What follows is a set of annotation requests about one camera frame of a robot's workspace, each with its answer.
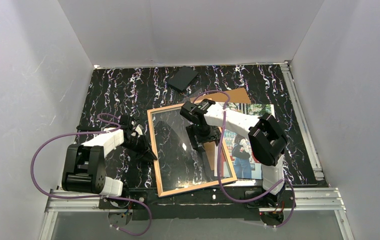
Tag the brown cardboard backing board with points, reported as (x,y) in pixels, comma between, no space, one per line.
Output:
(238,96)

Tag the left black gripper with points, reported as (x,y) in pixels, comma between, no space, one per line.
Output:
(139,145)

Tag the aluminium rail front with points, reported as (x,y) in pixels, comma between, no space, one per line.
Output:
(306,199)

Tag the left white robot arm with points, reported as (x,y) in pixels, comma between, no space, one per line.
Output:
(85,164)

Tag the colour photo print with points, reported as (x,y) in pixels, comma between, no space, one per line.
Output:
(245,166)

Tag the clear acrylic sheet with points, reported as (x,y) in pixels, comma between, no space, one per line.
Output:
(178,168)

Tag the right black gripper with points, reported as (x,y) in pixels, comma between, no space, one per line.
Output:
(204,138)

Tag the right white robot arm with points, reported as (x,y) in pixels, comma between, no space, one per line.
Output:
(267,140)

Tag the aluminium rail right side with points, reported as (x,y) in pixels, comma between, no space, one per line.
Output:
(312,154)

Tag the black mounting base plate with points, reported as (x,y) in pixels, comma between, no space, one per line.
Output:
(208,203)

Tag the aluminium rail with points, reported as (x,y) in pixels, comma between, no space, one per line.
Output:
(312,154)
(306,199)

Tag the black foam block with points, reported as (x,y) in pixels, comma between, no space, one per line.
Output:
(182,78)

